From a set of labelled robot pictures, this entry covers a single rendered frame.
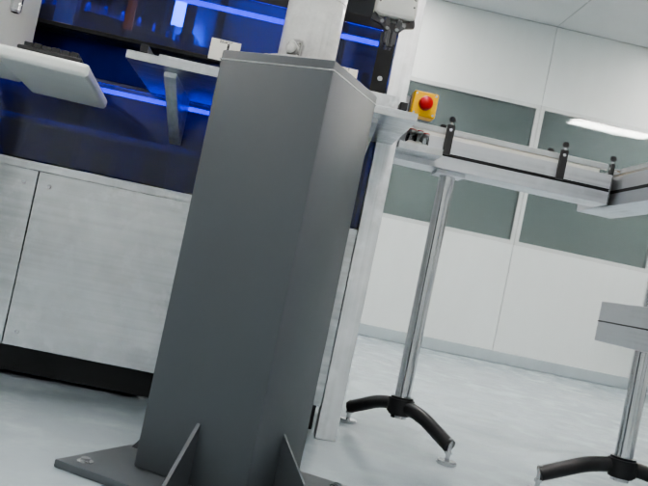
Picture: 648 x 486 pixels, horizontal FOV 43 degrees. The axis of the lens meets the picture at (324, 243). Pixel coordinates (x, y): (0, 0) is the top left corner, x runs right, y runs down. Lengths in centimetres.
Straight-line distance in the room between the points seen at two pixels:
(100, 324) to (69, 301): 11
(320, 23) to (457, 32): 570
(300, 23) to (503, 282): 568
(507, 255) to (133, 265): 520
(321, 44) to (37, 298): 115
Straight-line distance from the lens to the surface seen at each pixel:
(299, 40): 170
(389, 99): 202
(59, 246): 240
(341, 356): 236
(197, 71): 199
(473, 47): 738
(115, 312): 237
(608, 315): 257
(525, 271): 728
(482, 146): 264
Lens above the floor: 47
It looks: 2 degrees up
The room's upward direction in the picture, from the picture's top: 12 degrees clockwise
